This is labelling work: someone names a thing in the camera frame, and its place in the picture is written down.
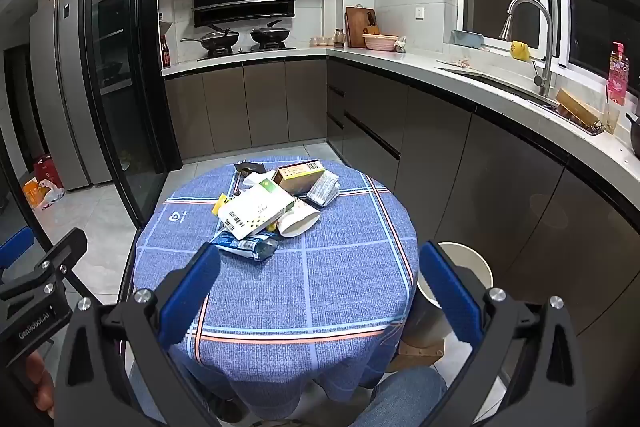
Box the person's left hand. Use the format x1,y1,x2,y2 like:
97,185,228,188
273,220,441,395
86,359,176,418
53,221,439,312
24,350,57,417

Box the black gas stove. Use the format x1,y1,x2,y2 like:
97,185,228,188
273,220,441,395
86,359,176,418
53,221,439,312
197,43,297,62

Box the brown kitchen base cabinets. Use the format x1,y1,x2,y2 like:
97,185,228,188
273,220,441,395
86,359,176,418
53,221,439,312
162,57,640,358

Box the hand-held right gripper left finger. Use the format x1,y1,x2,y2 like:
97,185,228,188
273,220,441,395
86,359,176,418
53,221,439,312
54,243,222,427

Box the blue snack wrapper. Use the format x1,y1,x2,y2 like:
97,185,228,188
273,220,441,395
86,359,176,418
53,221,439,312
209,231,279,262

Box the brown yellow carton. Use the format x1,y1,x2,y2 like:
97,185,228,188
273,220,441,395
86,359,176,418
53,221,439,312
271,160,326,196

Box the black framed glass door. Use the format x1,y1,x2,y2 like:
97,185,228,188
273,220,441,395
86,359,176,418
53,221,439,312
80,0,184,229

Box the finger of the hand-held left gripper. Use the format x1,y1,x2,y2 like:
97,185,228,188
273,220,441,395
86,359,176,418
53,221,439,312
0,228,89,304
0,227,35,276

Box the white trash bin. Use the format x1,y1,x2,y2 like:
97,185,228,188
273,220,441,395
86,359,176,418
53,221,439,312
416,241,495,349

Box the light blue basin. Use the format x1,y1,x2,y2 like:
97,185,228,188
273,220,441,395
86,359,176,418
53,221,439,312
451,30,485,50

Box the black wok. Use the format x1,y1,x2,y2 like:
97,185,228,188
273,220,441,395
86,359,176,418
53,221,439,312
181,28,240,54
250,19,292,48

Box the steel kitchen faucet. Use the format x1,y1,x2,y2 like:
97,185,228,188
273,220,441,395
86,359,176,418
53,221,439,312
500,0,557,98

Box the wooden stool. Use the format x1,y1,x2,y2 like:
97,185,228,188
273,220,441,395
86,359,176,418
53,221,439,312
389,336,446,374

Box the person's jeans leg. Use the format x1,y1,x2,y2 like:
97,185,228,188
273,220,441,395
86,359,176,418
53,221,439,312
350,367,448,427

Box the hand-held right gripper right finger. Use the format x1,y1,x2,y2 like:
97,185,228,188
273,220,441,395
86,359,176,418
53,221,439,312
419,241,591,427

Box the pill blister pack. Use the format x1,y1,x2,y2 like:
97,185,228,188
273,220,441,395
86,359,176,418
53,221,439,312
306,171,341,208

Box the round table blue cloth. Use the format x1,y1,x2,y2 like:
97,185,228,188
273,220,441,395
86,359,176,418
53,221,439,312
132,157,420,408

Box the orange white plastic bag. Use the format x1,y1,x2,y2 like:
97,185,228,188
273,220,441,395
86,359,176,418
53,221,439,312
22,177,66,210

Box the silver refrigerator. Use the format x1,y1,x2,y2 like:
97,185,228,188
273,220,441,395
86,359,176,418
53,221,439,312
29,0,114,192

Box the white barcode carton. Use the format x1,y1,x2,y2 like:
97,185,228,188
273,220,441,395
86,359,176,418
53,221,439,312
217,181,297,241

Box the pink detergent bottle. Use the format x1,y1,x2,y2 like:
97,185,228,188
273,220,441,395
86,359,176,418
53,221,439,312
607,42,632,106

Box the clear glass cup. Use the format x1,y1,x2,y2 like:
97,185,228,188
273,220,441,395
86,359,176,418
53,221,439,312
602,101,621,136

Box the steel kitchen sink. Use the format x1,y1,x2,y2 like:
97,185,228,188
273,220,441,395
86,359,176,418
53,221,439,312
434,61,557,104

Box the wooden cutting board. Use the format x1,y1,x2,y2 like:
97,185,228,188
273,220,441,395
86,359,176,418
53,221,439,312
345,6,379,49

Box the red bag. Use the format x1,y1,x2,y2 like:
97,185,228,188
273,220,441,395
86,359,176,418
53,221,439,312
33,155,65,190

